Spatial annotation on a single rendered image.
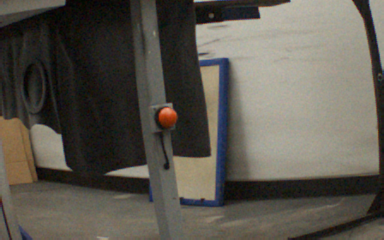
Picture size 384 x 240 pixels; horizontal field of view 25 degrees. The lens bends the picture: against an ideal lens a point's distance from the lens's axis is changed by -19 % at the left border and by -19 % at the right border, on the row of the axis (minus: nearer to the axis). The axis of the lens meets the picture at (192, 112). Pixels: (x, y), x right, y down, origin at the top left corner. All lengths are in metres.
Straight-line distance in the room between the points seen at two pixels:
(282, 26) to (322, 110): 0.48
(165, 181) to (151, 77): 0.20
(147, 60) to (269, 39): 2.94
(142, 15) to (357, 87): 2.56
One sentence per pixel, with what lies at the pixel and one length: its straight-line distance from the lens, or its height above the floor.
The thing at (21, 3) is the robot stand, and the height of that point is 0.92.
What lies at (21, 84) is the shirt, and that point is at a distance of 2.40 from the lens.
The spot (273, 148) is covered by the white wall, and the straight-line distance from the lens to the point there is 5.01.
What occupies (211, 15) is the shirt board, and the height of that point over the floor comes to 0.90.
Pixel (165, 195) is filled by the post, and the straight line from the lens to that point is 2.03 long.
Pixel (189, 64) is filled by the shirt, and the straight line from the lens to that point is 2.43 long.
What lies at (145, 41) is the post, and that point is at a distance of 2.01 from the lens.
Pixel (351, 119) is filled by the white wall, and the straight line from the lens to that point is 4.53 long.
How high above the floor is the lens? 0.76
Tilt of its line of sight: 3 degrees down
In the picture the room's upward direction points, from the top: 7 degrees counter-clockwise
